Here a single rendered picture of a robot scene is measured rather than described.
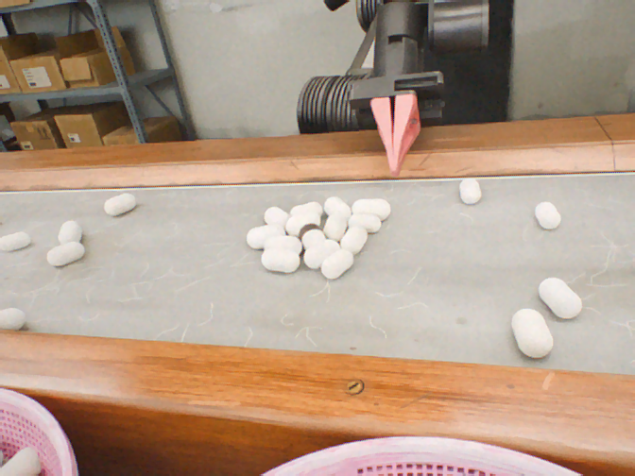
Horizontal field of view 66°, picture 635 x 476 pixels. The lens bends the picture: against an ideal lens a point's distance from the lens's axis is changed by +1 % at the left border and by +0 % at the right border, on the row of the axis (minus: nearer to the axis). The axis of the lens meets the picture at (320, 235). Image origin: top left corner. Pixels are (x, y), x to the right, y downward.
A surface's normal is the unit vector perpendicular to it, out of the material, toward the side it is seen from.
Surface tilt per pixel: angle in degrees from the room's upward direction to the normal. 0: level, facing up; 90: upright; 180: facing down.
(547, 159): 45
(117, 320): 0
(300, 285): 0
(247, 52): 91
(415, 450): 75
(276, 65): 90
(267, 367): 0
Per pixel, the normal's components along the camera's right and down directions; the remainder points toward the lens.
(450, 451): -0.24, 0.27
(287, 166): -0.27, -0.25
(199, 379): -0.15, -0.86
